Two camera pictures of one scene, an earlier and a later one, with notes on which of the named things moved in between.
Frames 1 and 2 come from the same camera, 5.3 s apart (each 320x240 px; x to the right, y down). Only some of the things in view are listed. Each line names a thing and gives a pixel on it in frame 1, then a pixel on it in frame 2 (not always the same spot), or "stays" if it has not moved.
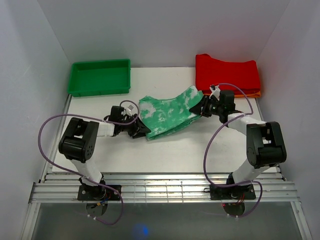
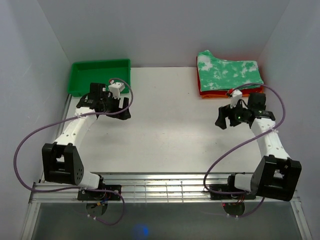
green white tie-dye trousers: (162, 116) → (215, 74)
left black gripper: (140, 129) → (125, 103)
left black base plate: (87, 192) stays
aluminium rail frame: (61, 188) stays
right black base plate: (242, 191) stays
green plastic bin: (100, 77) stays
